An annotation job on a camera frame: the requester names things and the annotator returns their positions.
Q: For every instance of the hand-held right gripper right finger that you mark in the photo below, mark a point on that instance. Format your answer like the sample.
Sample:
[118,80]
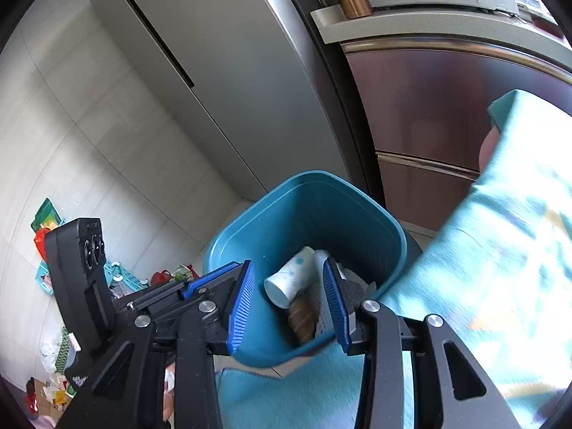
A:
[335,308]

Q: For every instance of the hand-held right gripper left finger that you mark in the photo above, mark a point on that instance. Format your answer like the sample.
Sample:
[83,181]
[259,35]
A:
[241,308]

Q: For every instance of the orange brown wrapper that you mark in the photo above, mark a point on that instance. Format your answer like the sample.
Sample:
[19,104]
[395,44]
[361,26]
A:
[304,317]

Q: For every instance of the grey refrigerator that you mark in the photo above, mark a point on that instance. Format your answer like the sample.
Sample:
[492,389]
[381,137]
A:
[214,53]

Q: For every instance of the kitchen counter with brown cabinets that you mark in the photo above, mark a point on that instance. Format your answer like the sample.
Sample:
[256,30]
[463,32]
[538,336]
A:
[424,111]

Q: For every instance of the red paper packet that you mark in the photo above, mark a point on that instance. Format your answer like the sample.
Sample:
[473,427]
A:
[40,243]

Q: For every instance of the blue plastic trash bin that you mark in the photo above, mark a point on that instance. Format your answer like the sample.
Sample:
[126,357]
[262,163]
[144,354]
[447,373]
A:
[313,205]

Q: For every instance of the cardboard box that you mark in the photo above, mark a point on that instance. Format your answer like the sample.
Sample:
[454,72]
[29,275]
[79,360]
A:
[42,395]

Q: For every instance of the green plastic package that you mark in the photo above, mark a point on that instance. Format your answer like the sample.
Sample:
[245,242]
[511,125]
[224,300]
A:
[47,214]

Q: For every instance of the teal grey printed tablecloth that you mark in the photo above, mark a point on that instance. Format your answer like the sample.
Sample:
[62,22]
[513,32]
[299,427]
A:
[514,232]

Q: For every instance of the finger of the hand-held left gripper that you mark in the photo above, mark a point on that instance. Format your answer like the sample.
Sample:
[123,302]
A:
[210,287]
[223,272]

